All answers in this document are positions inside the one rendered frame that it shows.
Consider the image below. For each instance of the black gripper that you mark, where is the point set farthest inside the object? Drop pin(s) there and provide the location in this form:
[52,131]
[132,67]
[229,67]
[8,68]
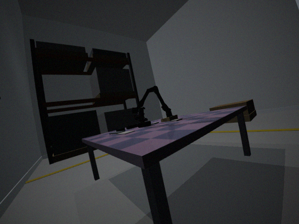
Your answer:
[141,117]

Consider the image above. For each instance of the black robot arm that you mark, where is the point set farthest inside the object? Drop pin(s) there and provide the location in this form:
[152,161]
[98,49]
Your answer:
[140,104]

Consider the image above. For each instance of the dark grey controller unit with green rocker switches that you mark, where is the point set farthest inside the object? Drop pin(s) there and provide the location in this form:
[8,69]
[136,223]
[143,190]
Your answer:
[144,124]

